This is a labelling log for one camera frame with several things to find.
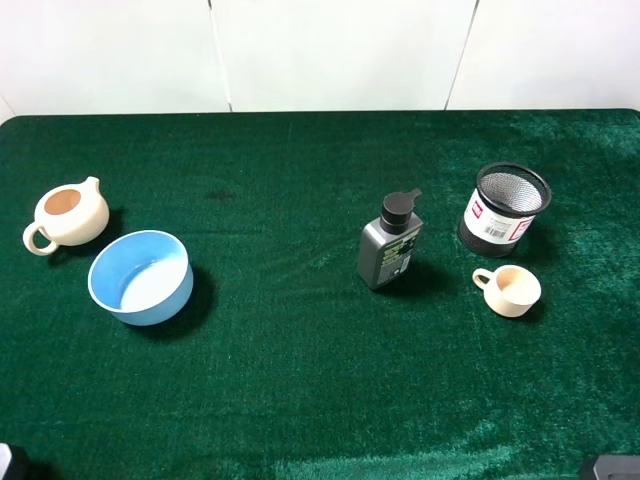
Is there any grey pump bottle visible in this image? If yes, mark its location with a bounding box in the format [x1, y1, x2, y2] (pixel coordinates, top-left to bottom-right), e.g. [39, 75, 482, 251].
[357, 189, 423, 290]

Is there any green velvet tablecloth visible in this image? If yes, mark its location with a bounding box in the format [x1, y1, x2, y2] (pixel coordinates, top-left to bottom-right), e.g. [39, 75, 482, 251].
[1, 110, 639, 479]

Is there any light blue bowl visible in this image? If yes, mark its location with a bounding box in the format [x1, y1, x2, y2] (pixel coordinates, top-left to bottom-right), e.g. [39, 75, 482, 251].
[87, 230, 194, 327]

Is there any cream small cup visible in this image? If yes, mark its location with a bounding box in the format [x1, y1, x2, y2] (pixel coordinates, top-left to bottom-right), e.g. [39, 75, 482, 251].
[472, 265, 542, 318]

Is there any black mesh pen holder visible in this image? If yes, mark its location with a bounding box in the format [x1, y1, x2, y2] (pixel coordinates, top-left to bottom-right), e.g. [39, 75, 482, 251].
[457, 162, 552, 258]

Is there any cream ceramic teapot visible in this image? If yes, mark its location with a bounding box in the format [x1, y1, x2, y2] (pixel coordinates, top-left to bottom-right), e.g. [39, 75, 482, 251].
[22, 176, 110, 256]

